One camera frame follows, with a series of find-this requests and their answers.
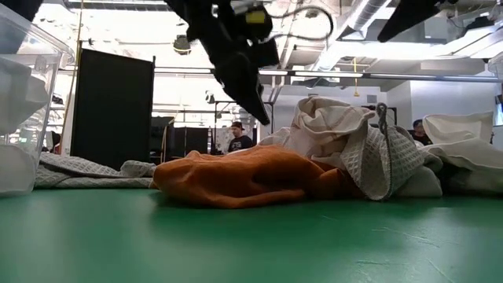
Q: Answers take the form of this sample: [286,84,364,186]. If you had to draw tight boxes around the white red-checked towel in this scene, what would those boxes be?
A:
[259,96,377,170]

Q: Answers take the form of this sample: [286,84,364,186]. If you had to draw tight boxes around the yellow tag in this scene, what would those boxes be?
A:
[244,9,268,24]

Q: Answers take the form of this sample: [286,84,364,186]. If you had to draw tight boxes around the light grey waffle towel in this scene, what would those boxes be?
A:
[395,164,444,198]
[340,102,428,202]
[34,152,157,190]

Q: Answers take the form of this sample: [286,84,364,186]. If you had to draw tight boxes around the black cabinet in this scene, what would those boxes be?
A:
[149,116,210,164]

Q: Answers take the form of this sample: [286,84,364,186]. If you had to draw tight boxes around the black partition panel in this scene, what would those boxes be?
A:
[70,49,156,171]

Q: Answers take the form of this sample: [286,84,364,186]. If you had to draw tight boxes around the orange towel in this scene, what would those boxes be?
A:
[151,144,357,210]

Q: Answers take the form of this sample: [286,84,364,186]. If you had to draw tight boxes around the green table mat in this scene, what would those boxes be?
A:
[0,187,503,283]

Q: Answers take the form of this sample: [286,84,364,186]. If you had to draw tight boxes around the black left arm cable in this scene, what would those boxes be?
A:
[266,5,335,42]

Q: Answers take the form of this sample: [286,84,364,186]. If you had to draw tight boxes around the person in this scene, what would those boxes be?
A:
[408,119,433,147]
[226,120,255,153]

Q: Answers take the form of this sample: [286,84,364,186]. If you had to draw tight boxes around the clear plastic bin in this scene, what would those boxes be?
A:
[0,3,76,197]
[486,51,503,82]

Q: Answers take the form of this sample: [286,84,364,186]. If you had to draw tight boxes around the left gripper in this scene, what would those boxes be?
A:
[185,0,281,127]

